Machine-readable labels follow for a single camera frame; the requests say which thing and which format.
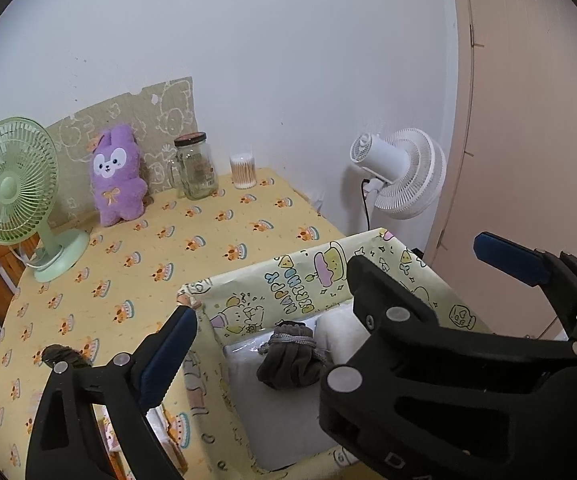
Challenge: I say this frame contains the cartoon printed storage box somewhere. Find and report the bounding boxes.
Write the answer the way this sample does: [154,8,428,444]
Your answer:
[176,227,494,480]

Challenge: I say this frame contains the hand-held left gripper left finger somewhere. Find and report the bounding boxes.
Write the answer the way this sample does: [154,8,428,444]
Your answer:
[25,305,199,480]

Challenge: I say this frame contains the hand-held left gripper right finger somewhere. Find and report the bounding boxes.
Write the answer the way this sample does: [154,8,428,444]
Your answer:
[319,232,577,480]

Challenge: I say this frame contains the white standing fan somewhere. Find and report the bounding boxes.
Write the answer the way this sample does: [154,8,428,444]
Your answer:
[349,128,448,221]

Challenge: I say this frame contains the dark cloth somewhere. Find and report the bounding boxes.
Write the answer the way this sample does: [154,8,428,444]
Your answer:
[41,344,92,368]

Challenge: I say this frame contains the green desk fan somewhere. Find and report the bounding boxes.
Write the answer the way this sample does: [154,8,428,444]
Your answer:
[0,116,92,283]

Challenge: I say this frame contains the dark grey socks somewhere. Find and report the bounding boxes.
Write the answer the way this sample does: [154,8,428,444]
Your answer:
[256,320,334,391]

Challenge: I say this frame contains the beige door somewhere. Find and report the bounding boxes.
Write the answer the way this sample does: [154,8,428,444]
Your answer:
[426,0,577,341]

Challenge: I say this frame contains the glass jar with lid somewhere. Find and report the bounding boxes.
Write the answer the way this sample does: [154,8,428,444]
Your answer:
[167,132,219,202]

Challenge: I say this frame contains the cotton swab container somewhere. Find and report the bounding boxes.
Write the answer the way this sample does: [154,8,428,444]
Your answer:
[229,151,258,190]

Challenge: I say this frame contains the purple plush rabbit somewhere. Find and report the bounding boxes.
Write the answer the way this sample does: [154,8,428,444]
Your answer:
[90,125,149,227]

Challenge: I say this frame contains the beige cartoon printed board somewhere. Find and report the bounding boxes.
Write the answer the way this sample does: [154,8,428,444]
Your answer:
[43,76,199,231]

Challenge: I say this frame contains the white plastic wrapped packet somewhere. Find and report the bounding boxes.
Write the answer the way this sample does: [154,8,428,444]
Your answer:
[223,317,324,471]

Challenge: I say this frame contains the white towel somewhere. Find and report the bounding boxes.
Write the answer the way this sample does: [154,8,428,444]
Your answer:
[313,310,369,361]

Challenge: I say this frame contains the black fan cable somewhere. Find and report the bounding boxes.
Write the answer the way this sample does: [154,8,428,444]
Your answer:
[360,177,377,233]

